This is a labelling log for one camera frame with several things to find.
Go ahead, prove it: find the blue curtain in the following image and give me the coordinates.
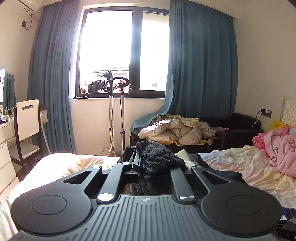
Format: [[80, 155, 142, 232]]
[[28, 1, 79, 153], [130, 1, 238, 133]]

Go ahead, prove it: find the black garment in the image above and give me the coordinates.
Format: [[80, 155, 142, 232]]
[[117, 141, 246, 195]]

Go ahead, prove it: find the yellow item by headboard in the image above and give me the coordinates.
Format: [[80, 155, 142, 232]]
[[268, 118, 286, 132]]

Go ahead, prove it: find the white patterned blanket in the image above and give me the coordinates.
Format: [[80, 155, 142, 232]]
[[174, 115, 216, 138]]

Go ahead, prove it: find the white wooden chair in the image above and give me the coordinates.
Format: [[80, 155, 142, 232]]
[[9, 99, 43, 168]]

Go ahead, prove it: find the black framed window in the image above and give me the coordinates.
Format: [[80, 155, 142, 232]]
[[75, 6, 170, 98]]

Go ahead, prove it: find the vanity mirror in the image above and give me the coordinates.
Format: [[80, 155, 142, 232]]
[[1, 68, 16, 113]]

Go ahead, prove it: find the garment steamer stand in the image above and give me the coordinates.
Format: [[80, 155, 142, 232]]
[[99, 70, 134, 158]]

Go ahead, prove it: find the right blue curtain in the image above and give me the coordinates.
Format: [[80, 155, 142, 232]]
[[130, 1, 238, 133]]

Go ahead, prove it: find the wall power outlet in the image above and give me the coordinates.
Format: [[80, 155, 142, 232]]
[[260, 108, 272, 118]]

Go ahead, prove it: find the white dresser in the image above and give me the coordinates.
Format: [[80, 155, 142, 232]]
[[0, 109, 49, 200]]

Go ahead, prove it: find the left blue curtain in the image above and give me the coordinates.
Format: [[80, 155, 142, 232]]
[[28, 1, 79, 153]]

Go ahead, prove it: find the beige puffer jacket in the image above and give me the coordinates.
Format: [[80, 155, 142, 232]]
[[138, 118, 202, 146]]

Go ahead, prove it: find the pink garment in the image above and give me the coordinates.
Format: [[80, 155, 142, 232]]
[[252, 124, 295, 177]]

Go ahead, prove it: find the white air conditioner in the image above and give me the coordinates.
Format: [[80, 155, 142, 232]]
[[18, 0, 44, 13]]

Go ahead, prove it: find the quilted white headboard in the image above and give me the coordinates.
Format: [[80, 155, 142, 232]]
[[280, 96, 296, 126]]

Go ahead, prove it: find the black sofa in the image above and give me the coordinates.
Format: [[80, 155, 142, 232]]
[[130, 113, 263, 154]]

